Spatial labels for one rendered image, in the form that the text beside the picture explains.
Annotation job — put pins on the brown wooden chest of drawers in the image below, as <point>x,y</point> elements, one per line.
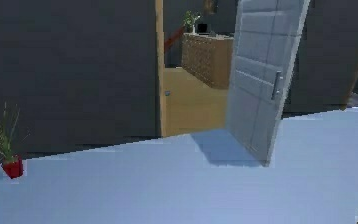
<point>207,58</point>

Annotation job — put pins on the grey panelled room door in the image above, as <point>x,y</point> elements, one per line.
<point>260,83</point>

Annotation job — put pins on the small black box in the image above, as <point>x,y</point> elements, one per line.
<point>202,28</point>

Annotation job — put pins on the small green plant white pot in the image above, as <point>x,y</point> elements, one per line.
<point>190,20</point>

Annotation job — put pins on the house plant in red pot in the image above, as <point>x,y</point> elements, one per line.
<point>10,160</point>

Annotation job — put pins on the framed picture on wall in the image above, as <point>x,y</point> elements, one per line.
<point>209,6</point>

